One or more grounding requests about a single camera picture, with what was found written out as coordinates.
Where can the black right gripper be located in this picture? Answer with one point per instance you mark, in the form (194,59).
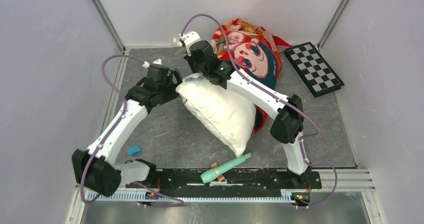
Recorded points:
(189,59)

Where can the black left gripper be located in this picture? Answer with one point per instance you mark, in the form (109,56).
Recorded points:
(175,87)

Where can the pink red patterned pillowcase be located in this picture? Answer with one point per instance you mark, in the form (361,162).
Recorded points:
(254,49)

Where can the white pillow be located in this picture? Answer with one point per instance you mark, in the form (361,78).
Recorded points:
(227,115)

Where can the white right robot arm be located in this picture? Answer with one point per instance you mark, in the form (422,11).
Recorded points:
(286,112)

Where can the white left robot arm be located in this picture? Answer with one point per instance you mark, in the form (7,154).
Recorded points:
(95,168)

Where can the small toy bottle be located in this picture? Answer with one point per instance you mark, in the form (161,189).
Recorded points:
(177,43)

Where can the blue block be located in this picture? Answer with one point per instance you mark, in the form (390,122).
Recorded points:
(134,150)

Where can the teal toy microphone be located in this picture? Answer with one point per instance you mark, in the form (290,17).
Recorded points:
(215,172)

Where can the small wooden block right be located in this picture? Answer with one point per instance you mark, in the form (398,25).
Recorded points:
(221,178)

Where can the black white checkerboard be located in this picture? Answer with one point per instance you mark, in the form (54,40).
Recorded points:
(313,69)

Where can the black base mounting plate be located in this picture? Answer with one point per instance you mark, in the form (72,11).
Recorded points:
(238,182)

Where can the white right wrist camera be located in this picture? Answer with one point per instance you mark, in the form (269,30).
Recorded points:
(187,40)

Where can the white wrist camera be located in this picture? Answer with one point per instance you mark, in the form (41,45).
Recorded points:
(146,64)
(187,40)

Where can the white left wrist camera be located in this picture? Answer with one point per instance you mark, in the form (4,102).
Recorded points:
(146,64)

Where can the light blue cable duct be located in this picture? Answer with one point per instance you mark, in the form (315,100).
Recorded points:
(139,195)

